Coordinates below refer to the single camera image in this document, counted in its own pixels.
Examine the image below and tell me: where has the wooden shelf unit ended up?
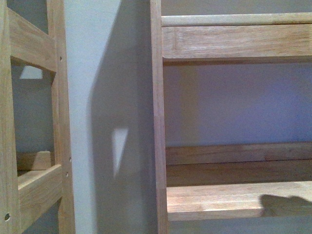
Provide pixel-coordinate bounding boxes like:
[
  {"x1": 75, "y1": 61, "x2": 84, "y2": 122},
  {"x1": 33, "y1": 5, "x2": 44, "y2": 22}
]
[
  {"x1": 150, "y1": 0, "x2": 312, "y2": 234},
  {"x1": 0, "y1": 0, "x2": 76, "y2": 234}
]

